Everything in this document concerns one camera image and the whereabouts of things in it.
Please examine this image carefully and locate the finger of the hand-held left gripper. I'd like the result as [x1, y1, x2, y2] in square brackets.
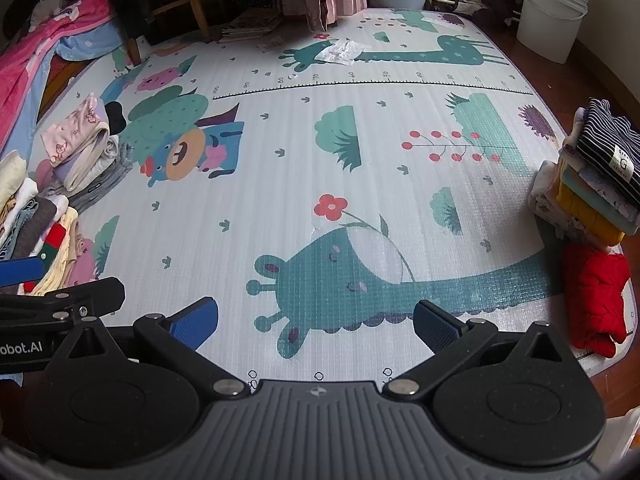
[0, 258, 45, 294]
[0, 277, 126, 336]

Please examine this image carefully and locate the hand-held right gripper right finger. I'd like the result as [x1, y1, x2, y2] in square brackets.
[382, 300, 586, 402]

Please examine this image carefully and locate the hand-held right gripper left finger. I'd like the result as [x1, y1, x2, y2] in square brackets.
[44, 296, 251, 404]

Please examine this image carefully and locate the pile of assorted clothes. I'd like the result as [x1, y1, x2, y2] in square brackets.
[0, 152, 83, 294]

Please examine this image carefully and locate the grey folded garment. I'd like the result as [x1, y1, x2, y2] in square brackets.
[67, 142, 139, 213]

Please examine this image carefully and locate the pink printed folded garment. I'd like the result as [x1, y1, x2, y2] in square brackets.
[41, 92, 121, 196]

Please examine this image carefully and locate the red padded garment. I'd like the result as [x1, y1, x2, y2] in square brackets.
[562, 242, 632, 359]

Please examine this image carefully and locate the white printed folded garment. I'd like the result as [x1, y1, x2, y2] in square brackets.
[530, 159, 608, 255]

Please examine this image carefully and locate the black folded garment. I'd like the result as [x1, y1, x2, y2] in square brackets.
[106, 101, 132, 135]

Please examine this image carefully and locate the yellow folded garment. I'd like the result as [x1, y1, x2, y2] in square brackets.
[556, 180, 627, 247]

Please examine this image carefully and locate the cartoon printed play mat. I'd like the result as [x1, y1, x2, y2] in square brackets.
[0, 7, 640, 378]

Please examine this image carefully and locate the pale blue folded garment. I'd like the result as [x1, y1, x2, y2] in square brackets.
[559, 157, 640, 237]

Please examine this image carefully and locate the pink and blue blanket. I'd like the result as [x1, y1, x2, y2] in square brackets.
[0, 0, 120, 153]

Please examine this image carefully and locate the navy striped folded garment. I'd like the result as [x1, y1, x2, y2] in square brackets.
[575, 97, 640, 192]

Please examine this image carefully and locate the white crumpled paper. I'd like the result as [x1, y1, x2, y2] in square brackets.
[319, 39, 365, 67]

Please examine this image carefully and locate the stack of magazines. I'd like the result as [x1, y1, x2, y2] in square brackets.
[219, 9, 287, 44]

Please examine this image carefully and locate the white plastic bucket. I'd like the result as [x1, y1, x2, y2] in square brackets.
[515, 0, 591, 65]

